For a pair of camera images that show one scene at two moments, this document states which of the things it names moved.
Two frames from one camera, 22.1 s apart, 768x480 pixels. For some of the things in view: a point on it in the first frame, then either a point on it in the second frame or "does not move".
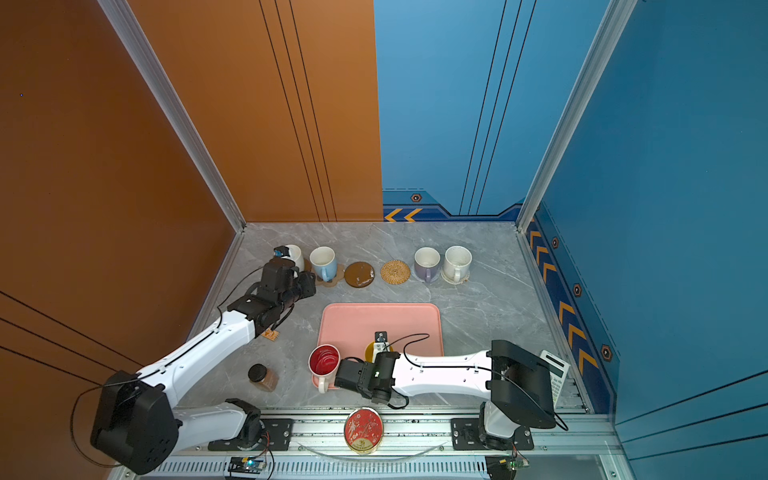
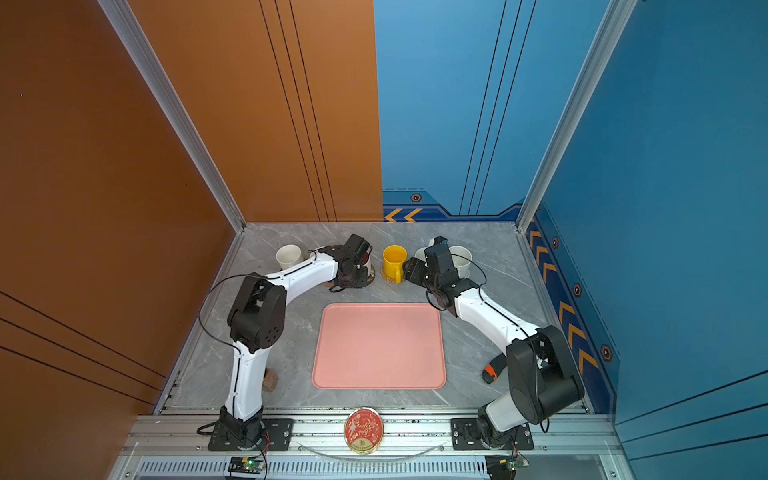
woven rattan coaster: x=395 y=272 does not move
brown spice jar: x=263 y=378 does not move
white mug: x=457 y=261 does not move
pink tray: x=411 y=328 does not move
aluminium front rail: x=409 y=447 does not move
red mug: x=323 y=362 → x=366 y=261
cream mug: x=296 y=254 does not move
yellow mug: x=369 y=352 → x=394 y=258
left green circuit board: x=251 y=465 does not move
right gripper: x=367 y=395 → x=412 y=273
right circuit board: x=504 y=467 does not move
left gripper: x=308 y=283 → x=362 y=281
